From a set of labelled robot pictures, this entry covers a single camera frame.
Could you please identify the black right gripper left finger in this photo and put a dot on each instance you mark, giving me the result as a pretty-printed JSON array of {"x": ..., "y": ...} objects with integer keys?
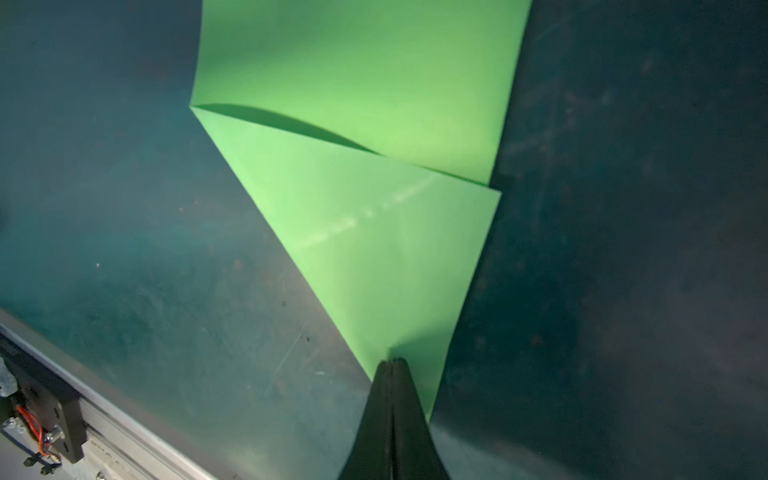
[{"x": 371, "y": 453}]

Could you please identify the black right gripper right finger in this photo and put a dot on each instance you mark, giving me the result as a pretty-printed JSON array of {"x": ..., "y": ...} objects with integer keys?
[{"x": 414, "y": 454}]

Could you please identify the green square paper sheet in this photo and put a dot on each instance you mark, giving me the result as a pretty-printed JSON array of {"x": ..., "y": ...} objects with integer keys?
[{"x": 366, "y": 134}]

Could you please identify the aluminium front rail base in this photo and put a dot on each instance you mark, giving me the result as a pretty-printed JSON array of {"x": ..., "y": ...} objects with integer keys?
[{"x": 124, "y": 441}]

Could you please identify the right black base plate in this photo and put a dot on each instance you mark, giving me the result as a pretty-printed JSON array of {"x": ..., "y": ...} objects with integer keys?
[{"x": 46, "y": 405}]

